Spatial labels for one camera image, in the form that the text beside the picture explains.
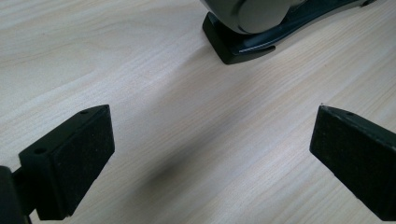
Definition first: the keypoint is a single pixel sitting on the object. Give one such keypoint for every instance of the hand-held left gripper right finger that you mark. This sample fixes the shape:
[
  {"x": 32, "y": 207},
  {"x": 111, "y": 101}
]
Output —
[{"x": 355, "y": 165}]

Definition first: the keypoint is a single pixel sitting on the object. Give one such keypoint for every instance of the black and grey stapler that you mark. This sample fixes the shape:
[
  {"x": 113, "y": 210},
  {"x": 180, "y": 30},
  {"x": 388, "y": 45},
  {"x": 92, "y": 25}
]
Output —
[{"x": 249, "y": 40}]

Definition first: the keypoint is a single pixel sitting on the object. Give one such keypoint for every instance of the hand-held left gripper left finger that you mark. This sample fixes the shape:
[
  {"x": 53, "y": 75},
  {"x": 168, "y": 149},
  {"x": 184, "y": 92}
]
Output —
[{"x": 74, "y": 168}]

